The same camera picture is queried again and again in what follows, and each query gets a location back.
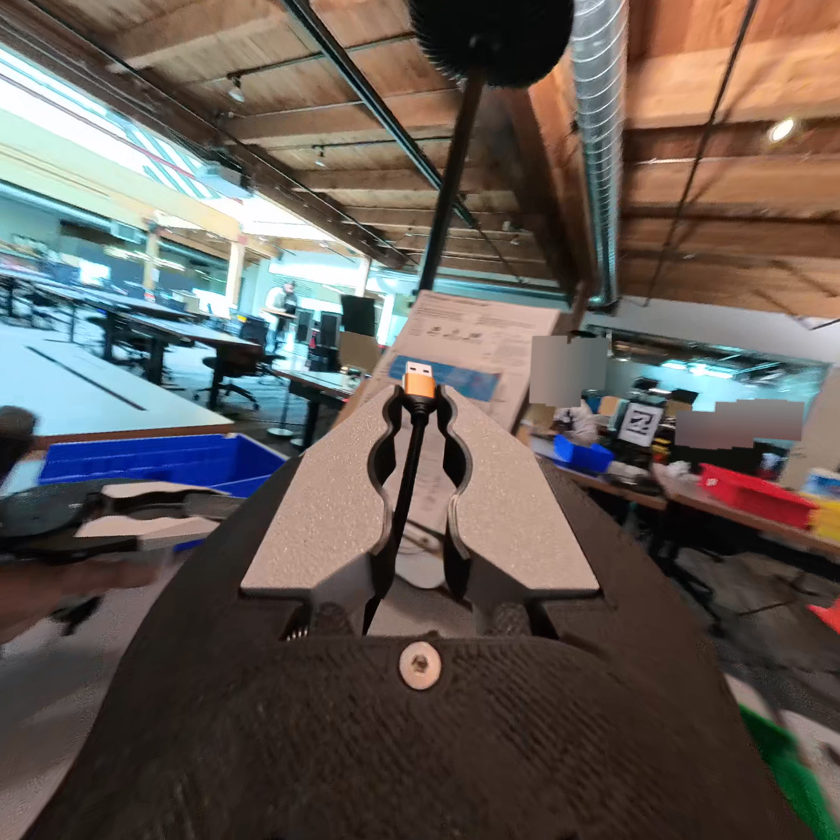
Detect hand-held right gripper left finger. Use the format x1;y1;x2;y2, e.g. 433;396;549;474
240;385;404;603

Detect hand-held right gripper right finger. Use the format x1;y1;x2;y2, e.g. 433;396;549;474
436;385;602;603

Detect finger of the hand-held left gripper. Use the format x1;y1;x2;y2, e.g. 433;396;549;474
74;514;219;547
98;481;231;501

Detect orange plug usb cable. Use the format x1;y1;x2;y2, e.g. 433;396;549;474
361;360;438;636

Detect green plastic bin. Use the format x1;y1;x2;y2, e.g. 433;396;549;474
740;703;840;840

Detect person's left hand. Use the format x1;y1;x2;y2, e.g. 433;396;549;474
0;556;166;648

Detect small blue plastic bin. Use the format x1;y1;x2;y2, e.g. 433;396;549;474
553;434;615;473

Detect wooden document stand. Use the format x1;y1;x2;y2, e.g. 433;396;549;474
357;289;581;592

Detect black office chair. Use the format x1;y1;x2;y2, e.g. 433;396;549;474
196;338;265;409

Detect black and white tag sign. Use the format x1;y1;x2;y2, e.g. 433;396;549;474
617;400;665;448

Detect long dark desk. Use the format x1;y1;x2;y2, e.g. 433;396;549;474
85;289;265;395

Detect printed instruction sheets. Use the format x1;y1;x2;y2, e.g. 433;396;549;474
371;290;560;534

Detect black computer monitor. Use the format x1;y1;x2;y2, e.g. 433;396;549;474
341;295;379;337

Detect red plastic bin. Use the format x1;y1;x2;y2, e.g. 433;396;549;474
699;462;819;530

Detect yellow plastic bin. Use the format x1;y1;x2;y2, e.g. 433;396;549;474
810;495;840;543

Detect silver air duct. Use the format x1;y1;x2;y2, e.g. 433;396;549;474
570;0;622;311

